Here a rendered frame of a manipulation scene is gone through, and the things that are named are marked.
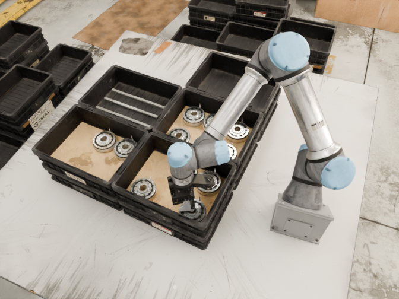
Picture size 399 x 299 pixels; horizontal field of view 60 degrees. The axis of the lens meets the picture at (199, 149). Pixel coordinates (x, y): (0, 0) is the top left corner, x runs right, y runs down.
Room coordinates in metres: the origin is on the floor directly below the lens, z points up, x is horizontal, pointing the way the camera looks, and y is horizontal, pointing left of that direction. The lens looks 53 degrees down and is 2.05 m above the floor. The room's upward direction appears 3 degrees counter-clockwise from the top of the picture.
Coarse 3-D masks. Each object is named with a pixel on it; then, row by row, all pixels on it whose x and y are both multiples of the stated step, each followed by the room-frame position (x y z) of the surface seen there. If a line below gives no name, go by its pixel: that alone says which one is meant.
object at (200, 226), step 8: (160, 136) 0.92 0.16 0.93; (144, 144) 0.89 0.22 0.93; (136, 152) 0.85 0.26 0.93; (128, 160) 0.81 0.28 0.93; (232, 168) 0.75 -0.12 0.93; (120, 176) 0.74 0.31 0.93; (232, 176) 0.72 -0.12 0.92; (112, 184) 0.70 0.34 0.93; (224, 184) 0.68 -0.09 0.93; (120, 192) 0.67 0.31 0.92; (224, 192) 0.66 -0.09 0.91; (136, 200) 0.64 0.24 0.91; (144, 200) 0.63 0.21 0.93; (216, 200) 0.61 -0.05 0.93; (160, 208) 0.59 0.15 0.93; (168, 208) 0.59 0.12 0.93; (216, 208) 0.59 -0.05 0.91; (176, 216) 0.56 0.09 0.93; (184, 216) 0.56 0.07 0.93; (208, 216) 0.55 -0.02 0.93; (192, 224) 0.53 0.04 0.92; (200, 224) 0.52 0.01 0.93
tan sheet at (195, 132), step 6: (186, 108) 1.18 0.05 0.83; (180, 114) 1.14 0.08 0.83; (180, 120) 1.10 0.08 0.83; (174, 126) 1.06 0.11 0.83; (180, 126) 1.06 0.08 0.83; (186, 126) 1.06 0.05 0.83; (198, 126) 1.06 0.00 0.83; (168, 132) 1.03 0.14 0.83; (192, 132) 1.02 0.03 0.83; (198, 132) 1.02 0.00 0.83; (192, 138) 0.99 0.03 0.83; (234, 144) 0.94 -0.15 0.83; (240, 144) 0.94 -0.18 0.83; (240, 150) 0.91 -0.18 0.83
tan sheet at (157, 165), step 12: (156, 156) 0.90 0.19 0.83; (144, 168) 0.84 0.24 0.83; (156, 168) 0.83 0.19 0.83; (168, 168) 0.83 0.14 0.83; (132, 180) 0.78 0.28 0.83; (156, 180) 0.77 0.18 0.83; (168, 192) 0.71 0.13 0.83; (168, 204) 0.66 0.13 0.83; (180, 204) 0.66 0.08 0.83; (204, 204) 0.65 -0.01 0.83
